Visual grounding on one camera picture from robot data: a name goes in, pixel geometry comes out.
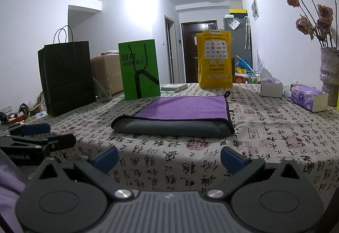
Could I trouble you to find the purple tissue pack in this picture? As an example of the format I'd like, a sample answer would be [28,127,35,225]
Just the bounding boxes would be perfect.
[291,86,328,112]

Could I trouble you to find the patterned tablecloth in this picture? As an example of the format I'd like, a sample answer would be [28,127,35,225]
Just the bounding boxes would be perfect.
[25,82,339,203]

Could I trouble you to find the yellow paper bag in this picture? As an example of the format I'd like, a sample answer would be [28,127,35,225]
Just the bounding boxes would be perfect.
[196,29,233,89]

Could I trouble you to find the white tissue box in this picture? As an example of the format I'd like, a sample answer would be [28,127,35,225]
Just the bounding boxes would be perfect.
[260,68,283,98]

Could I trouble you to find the purple sleeve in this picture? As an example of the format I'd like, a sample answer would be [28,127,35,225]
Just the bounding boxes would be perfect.
[0,151,29,232]

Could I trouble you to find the clear glass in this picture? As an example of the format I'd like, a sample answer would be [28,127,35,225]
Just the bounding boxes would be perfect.
[93,78,111,103]

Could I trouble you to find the wall power socket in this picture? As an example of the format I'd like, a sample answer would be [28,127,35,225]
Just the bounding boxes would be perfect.
[0,104,13,115]

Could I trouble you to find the green paper bag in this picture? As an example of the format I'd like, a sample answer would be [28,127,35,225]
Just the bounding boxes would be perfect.
[118,39,160,100]

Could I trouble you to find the yellow box on refrigerator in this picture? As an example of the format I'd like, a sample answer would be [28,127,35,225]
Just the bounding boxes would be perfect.
[229,9,247,14]

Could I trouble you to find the ribbed flower vase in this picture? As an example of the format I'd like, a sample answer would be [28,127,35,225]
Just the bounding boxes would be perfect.
[320,47,339,107]

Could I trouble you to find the dark brown door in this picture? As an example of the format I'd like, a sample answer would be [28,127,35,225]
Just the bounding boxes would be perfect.
[181,20,217,83]

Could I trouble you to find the white flat box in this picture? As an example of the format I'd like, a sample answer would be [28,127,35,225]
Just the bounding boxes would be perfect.
[160,83,188,93]

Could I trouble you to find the grey refrigerator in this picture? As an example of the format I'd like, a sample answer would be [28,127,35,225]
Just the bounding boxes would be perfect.
[224,15,252,65]

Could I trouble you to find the purple and grey towel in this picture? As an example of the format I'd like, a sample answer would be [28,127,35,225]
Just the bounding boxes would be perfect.
[111,91,235,138]

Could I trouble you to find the black paper bag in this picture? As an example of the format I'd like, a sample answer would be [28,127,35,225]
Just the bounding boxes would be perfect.
[38,41,96,117]

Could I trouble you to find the beige suitcase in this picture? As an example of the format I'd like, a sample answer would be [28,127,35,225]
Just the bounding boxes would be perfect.
[90,51,124,96]

